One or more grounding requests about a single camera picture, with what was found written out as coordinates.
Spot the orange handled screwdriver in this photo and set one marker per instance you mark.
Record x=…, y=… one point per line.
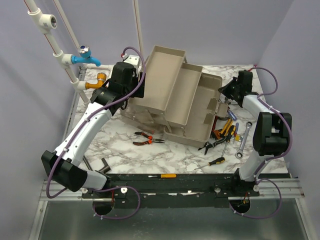
x=163, y=176

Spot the grey metal t-handle tool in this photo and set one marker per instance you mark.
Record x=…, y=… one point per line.
x=106, y=168

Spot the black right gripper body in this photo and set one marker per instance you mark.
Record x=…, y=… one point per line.
x=229, y=90

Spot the black yellow small screwdriver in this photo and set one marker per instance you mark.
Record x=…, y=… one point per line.
x=217, y=161

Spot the beige toolbox with clear lid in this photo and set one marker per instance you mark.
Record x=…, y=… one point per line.
x=180, y=99

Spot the steel ratchet wrench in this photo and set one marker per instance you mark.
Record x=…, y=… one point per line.
x=239, y=154

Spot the blue water tap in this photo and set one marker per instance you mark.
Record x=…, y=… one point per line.
x=85, y=56

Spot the black yellow large screwdriver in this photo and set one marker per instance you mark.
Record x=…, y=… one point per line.
x=230, y=133

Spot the white pvc pipe frame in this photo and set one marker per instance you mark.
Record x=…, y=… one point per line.
x=47, y=22

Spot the orange black needle-nose pliers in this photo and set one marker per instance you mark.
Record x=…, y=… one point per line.
x=150, y=139

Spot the blue clear tester screwdriver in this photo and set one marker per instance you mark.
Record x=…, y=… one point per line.
x=232, y=115

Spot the black wire stripper pliers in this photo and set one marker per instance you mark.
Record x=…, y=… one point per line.
x=209, y=145

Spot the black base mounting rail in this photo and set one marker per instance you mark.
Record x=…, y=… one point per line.
x=127, y=191

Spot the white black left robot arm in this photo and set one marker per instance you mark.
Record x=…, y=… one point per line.
x=62, y=164

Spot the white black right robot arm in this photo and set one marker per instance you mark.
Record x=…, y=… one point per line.
x=272, y=138

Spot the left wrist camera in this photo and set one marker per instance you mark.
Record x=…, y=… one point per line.
x=134, y=60

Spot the orange water tap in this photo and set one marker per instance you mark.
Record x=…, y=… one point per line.
x=101, y=78

